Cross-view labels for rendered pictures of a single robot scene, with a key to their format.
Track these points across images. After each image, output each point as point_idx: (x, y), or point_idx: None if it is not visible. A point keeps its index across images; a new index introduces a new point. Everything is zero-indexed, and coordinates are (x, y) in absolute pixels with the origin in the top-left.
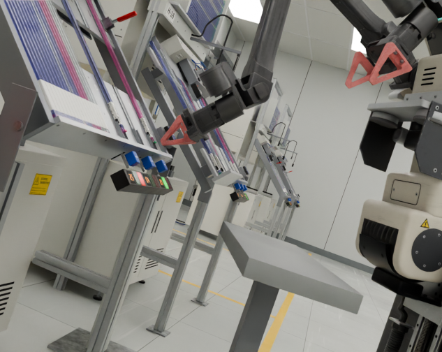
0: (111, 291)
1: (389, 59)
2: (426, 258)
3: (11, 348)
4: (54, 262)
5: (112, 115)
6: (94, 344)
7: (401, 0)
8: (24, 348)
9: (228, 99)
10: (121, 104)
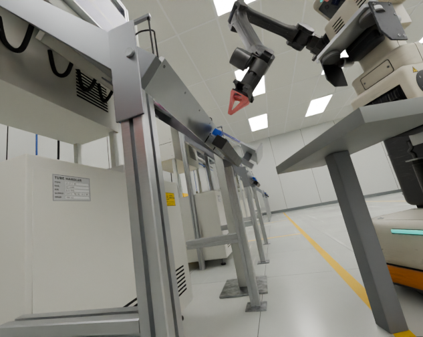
0: (240, 239)
1: None
2: None
3: (201, 309)
4: (198, 241)
5: None
6: (248, 277)
7: None
8: (208, 305)
9: (255, 61)
10: None
